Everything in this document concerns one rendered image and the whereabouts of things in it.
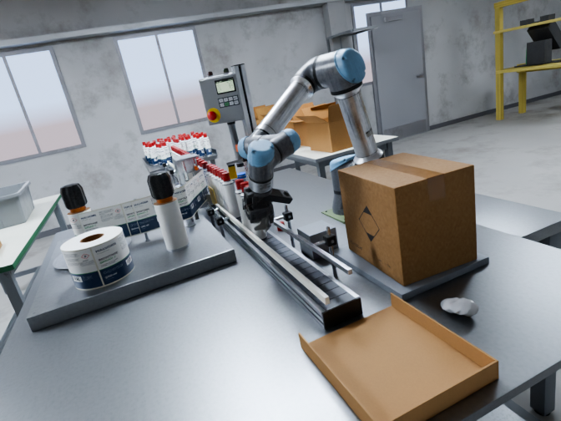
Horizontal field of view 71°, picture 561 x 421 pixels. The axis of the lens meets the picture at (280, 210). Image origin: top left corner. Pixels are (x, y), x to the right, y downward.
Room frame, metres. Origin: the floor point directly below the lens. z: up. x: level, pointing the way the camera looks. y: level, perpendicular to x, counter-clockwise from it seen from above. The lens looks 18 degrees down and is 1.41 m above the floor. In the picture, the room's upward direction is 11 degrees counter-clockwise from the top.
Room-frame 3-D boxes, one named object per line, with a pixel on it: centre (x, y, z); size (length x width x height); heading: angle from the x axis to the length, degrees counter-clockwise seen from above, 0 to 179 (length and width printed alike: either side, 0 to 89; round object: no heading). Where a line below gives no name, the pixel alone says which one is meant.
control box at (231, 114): (1.73, 0.14, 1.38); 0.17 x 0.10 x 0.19; 75
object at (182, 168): (1.97, 0.41, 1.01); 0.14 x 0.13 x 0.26; 20
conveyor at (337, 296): (1.60, 0.18, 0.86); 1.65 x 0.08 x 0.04; 20
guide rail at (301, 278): (1.31, 0.12, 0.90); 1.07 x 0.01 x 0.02; 20
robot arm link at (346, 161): (1.59, -0.30, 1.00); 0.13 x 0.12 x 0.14; 42
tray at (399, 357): (0.66, -0.16, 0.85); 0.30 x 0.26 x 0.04; 20
